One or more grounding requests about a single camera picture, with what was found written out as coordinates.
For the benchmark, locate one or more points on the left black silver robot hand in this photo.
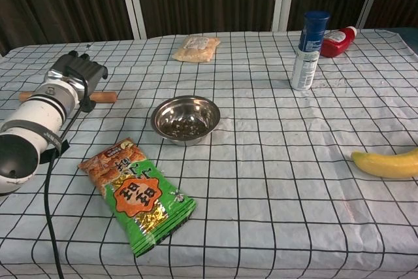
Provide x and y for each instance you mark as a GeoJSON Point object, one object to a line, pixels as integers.
{"type": "Point", "coordinates": [85, 71]}

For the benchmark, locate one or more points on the brown wooden stick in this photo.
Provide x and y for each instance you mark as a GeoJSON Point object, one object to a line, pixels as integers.
{"type": "Point", "coordinates": [104, 97]}

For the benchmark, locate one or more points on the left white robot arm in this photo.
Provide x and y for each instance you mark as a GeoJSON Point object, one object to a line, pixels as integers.
{"type": "Point", "coordinates": [36, 119]}

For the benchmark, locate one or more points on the beige food packet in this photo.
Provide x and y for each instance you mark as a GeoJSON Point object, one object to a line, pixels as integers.
{"type": "Point", "coordinates": [196, 50]}

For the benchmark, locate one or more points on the stainless steel bowl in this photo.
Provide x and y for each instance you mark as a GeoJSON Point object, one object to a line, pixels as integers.
{"type": "Point", "coordinates": [192, 109]}

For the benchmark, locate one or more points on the green orange snack bag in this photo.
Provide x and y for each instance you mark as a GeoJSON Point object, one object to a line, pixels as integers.
{"type": "Point", "coordinates": [140, 200]}

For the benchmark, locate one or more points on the white black checkered tablecloth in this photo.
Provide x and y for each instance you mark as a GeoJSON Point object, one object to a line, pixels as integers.
{"type": "Point", "coordinates": [277, 168]}

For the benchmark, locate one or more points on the blue white canister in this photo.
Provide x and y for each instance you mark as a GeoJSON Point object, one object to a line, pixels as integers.
{"type": "Point", "coordinates": [307, 60]}

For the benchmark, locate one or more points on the red ketchup bottle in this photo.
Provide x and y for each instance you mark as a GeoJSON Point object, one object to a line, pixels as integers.
{"type": "Point", "coordinates": [336, 42]}

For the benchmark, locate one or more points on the yellow banana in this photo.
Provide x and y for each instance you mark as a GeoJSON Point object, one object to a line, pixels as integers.
{"type": "Point", "coordinates": [385, 165]}

